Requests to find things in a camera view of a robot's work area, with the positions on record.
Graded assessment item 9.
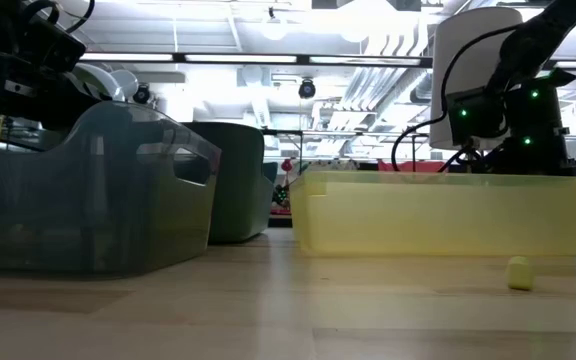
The red background cabinet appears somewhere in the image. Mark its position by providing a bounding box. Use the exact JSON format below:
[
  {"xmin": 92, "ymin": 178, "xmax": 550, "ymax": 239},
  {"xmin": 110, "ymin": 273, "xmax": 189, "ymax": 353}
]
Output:
[{"xmin": 376, "ymin": 159, "xmax": 449, "ymax": 174}]

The black ceiling camera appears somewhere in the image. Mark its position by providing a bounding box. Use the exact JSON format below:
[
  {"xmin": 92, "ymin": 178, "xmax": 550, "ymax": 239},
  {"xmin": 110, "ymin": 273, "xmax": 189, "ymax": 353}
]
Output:
[
  {"xmin": 132, "ymin": 83, "xmax": 152, "ymax": 105},
  {"xmin": 297, "ymin": 77, "xmax": 317, "ymax": 100}
]

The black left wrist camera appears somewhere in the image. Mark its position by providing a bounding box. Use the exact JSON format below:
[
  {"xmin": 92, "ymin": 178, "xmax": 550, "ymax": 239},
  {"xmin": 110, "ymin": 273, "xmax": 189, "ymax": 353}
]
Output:
[{"xmin": 20, "ymin": 18, "xmax": 88, "ymax": 74}]

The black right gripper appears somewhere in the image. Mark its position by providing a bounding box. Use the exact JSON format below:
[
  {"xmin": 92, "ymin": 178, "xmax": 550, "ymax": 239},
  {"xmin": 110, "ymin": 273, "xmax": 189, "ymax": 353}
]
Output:
[{"xmin": 486, "ymin": 143, "xmax": 576, "ymax": 176}]

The grey translucent plastic bin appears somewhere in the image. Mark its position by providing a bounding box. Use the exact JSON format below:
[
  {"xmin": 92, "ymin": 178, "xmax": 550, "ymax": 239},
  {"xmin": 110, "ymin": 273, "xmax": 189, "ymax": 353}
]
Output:
[{"xmin": 0, "ymin": 99, "xmax": 223, "ymax": 277}]

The black overhead light bar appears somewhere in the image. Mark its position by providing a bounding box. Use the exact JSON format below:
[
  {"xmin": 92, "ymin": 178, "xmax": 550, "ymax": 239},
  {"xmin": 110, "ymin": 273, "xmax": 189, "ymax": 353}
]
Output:
[{"xmin": 78, "ymin": 51, "xmax": 576, "ymax": 70}]

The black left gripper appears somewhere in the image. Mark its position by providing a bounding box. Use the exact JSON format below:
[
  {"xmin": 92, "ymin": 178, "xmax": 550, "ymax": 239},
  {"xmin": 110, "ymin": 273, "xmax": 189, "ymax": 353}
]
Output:
[{"xmin": 0, "ymin": 58, "xmax": 104, "ymax": 134}]

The white globe ceiling light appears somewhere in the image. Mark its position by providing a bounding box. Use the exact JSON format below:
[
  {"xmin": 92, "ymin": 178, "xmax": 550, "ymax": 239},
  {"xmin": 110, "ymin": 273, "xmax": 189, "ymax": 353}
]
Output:
[{"xmin": 260, "ymin": 7, "xmax": 289, "ymax": 42}]

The teal plastic bin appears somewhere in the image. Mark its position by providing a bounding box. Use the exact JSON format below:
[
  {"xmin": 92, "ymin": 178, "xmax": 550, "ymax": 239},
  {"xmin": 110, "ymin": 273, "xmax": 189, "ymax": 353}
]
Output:
[{"xmin": 182, "ymin": 121, "xmax": 275, "ymax": 246}]

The yellow translucent plastic bin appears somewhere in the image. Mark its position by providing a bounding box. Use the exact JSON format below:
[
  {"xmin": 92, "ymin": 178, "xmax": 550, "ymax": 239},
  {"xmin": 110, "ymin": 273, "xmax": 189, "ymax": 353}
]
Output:
[{"xmin": 289, "ymin": 170, "xmax": 576, "ymax": 258}]

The yellow crayon cap piece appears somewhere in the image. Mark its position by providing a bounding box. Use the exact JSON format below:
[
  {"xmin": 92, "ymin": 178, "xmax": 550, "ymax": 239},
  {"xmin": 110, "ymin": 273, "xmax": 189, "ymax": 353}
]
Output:
[{"xmin": 505, "ymin": 255, "xmax": 536, "ymax": 292}]

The white cylinder shade table lamp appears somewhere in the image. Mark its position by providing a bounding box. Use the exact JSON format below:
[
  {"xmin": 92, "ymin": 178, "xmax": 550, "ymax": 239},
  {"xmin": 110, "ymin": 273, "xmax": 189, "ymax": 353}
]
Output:
[{"xmin": 428, "ymin": 6, "xmax": 525, "ymax": 151}]

